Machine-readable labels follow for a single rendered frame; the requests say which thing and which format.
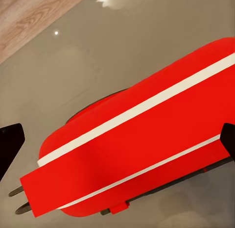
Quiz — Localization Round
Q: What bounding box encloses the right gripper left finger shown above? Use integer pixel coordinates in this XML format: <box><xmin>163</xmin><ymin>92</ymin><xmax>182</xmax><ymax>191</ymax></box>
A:
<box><xmin>0</xmin><ymin>123</ymin><xmax>25</xmax><ymax>181</ymax></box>

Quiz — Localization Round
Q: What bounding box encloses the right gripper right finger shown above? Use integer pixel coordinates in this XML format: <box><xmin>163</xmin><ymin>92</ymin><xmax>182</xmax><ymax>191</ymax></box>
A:
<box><xmin>220</xmin><ymin>123</ymin><xmax>235</xmax><ymax>161</ymax></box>

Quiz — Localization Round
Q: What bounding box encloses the radio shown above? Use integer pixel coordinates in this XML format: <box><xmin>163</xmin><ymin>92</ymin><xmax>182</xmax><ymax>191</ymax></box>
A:
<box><xmin>9</xmin><ymin>38</ymin><xmax>235</xmax><ymax>217</ymax></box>

